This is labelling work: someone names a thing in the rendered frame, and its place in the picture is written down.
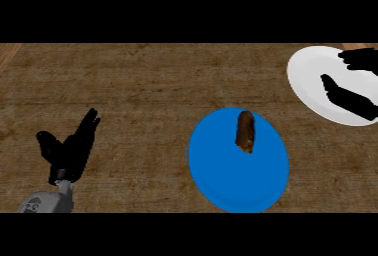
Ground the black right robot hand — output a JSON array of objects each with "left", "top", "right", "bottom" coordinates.
[{"left": 319, "top": 47, "right": 378, "bottom": 122}]

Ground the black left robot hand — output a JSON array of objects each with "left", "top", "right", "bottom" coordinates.
[{"left": 36, "top": 107, "right": 102, "bottom": 187}]

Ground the white plate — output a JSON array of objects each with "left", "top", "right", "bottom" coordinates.
[{"left": 287, "top": 45, "right": 378, "bottom": 127}]

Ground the brown sweet potato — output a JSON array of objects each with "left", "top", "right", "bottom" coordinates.
[{"left": 234, "top": 110, "right": 257, "bottom": 155}]

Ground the blue plate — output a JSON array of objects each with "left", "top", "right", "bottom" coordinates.
[{"left": 188, "top": 107, "right": 291, "bottom": 214}]

